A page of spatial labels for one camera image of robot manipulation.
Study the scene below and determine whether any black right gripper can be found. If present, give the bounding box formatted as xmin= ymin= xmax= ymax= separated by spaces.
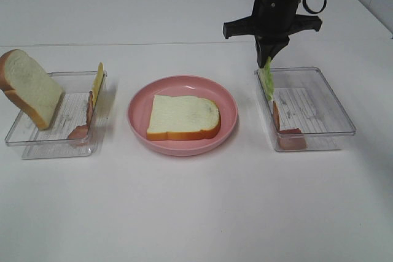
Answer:
xmin=223 ymin=0 xmax=322 ymax=67

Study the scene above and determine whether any green lettuce leaf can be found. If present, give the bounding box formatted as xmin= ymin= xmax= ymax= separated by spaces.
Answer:
xmin=258 ymin=56 xmax=274 ymax=101

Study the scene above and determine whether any bacon strip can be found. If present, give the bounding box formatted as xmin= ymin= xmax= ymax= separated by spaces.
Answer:
xmin=67 ymin=90 xmax=94 ymax=148
xmin=272 ymin=101 xmax=307 ymax=151

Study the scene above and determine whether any white bread slice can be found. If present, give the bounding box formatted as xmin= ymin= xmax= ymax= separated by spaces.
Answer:
xmin=1 ymin=49 xmax=64 ymax=130
xmin=146 ymin=95 xmax=221 ymax=141

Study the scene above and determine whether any right clear plastic tray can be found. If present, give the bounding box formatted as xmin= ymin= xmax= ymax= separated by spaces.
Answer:
xmin=255 ymin=67 xmax=356 ymax=152

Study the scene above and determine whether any clear plastic tray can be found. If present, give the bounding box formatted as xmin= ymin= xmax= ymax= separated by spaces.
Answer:
xmin=5 ymin=71 xmax=108 ymax=160
xmin=255 ymin=67 xmax=356 ymax=152

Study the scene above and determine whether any pink round plate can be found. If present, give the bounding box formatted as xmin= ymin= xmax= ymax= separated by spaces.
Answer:
xmin=127 ymin=75 xmax=238 ymax=156

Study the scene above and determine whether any yellow cheese slice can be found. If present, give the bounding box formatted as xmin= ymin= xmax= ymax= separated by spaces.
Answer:
xmin=92 ymin=62 xmax=104 ymax=107

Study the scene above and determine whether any left clear plastic tray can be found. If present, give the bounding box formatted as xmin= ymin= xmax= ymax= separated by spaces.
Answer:
xmin=5 ymin=71 xmax=108 ymax=160

